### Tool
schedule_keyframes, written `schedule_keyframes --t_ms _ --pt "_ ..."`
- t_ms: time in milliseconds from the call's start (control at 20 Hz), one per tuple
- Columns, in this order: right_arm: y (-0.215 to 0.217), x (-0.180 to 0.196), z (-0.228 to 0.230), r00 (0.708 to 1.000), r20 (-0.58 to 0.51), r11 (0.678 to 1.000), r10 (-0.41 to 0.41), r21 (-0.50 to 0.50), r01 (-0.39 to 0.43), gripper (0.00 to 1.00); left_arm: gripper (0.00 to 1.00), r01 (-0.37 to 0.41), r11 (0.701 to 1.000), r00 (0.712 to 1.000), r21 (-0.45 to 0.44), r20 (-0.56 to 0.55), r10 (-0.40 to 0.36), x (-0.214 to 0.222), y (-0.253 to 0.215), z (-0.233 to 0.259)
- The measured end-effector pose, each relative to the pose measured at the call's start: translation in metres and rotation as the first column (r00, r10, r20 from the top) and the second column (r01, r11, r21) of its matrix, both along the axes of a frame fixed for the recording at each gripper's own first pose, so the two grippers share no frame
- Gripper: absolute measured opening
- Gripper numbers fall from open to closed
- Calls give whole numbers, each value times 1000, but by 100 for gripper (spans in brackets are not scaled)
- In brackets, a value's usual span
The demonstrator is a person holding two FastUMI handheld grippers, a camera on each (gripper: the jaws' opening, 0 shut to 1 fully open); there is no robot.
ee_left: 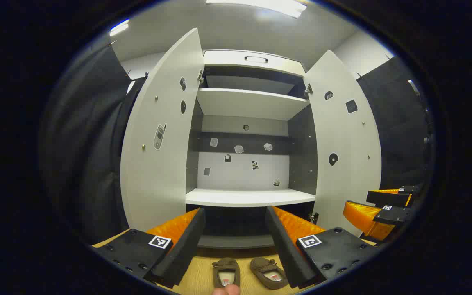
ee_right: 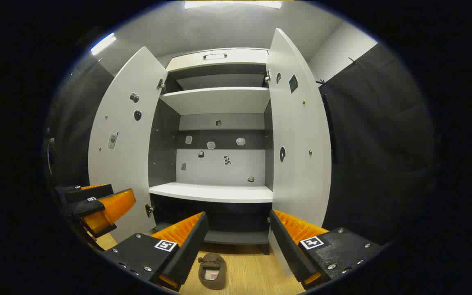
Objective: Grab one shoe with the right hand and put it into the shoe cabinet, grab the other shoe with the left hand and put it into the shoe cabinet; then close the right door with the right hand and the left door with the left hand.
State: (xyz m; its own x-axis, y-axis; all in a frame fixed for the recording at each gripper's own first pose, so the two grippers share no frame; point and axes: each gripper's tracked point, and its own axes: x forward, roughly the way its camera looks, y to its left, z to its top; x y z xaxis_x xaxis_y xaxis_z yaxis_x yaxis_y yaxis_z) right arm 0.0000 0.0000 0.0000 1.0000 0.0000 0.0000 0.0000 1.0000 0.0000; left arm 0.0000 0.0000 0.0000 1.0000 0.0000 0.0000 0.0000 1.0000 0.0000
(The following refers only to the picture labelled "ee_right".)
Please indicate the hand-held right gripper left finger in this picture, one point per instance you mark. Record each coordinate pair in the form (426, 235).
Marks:
(187, 246)

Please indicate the white shoe cabinet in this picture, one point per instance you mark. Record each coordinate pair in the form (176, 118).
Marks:
(211, 192)

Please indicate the brown suede shoe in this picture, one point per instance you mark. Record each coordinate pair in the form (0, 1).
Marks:
(212, 282)

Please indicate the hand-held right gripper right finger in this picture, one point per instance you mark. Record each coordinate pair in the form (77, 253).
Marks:
(287, 246)

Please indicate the white cabinet door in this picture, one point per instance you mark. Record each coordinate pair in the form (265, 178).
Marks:
(297, 131)
(125, 123)

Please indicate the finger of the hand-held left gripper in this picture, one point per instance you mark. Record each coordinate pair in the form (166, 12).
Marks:
(90, 193)
(84, 207)

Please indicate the black backdrop cloth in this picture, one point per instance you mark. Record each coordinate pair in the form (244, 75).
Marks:
(379, 143)
(78, 119)

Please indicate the ceiling light panel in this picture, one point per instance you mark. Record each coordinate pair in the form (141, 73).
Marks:
(232, 3)
(103, 44)

